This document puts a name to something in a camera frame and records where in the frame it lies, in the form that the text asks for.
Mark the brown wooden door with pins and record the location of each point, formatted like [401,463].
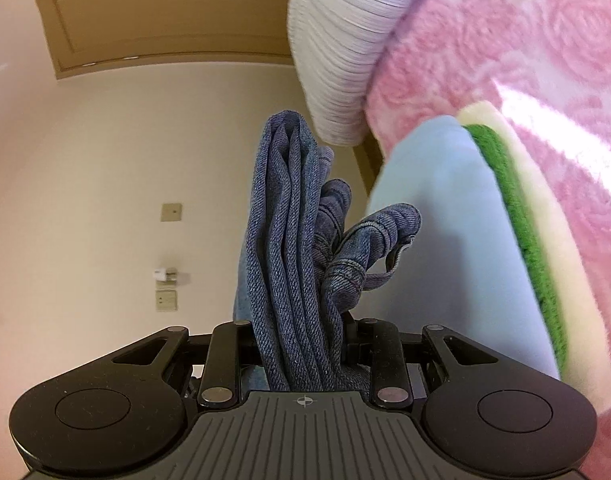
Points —
[160,20]

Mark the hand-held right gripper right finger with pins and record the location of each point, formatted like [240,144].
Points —
[385,355]

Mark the light blue folded towel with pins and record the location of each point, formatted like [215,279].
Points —
[445,260]

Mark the cream folded towel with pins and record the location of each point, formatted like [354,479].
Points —
[575,285]

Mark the pink floral blanket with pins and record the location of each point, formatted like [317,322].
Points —
[510,35]

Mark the lilac ribbed quilt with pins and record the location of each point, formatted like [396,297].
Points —
[345,50]

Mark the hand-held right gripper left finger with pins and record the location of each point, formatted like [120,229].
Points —
[230,350]

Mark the beige wall switch plate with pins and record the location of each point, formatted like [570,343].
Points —
[166,300]
[171,212]

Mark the green folded towel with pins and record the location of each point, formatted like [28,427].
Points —
[525,240]

